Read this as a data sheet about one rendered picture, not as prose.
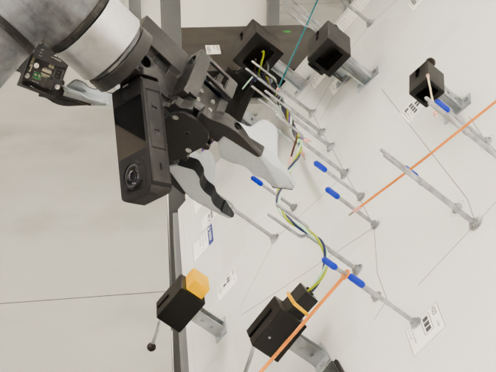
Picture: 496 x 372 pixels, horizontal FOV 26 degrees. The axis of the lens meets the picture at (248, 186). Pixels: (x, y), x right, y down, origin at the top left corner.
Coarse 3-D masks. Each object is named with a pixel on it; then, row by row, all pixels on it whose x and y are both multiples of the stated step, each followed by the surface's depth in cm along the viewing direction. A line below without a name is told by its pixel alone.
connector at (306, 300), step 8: (296, 288) 128; (304, 288) 126; (296, 296) 126; (304, 296) 125; (312, 296) 126; (288, 304) 126; (304, 304) 126; (312, 304) 126; (288, 312) 125; (296, 312) 126
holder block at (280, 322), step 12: (276, 300) 127; (264, 312) 128; (276, 312) 125; (252, 324) 129; (264, 324) 126; (276, 324) 125; (288, 324) 125; (252, 336) 127; (264, 336) 125; (276, 336) 125; (288, 336) 126; (264, 348) 126; (276, 348) 126; (288, 348) 126; (276, 360) 126
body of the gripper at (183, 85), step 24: (144, 24) 101; (144, 48) 98; (168, 48) 103; (120, 72) 97; (144, 72) 99; (168, 72) 102; (192, 72) 101; (168, 96) 100; (192, 96) 100; (216, 96) 105; (168, 120) 100; (192, 120) 99; (168, 144) 102; (192, 144) 102
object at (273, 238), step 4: (232, 204) 160; (232, 208) 161; (236, 212) 161; (240, 212) 162; (240, 216) 162; (244, 216) 162; (248, 220) 162; (252, 224) 162; (256, 224) 162; (260, 228) 163; (264, 232) 163; (268, 232) 163; (272, 236) 163; (276, 236) 164; (272, 240) 163; (276, 240) 163
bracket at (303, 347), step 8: (304, 336) 129; (296, 344) 127; (304, 344) 128; (312, 344) 130; (320, 344) 131; (296, 352) 128; (304, 352) 128; (312, 352) 128; (320, 352) 128; (312, 360) 128; (320, 360) 129; (328, 360) 127; (320, 368) 128
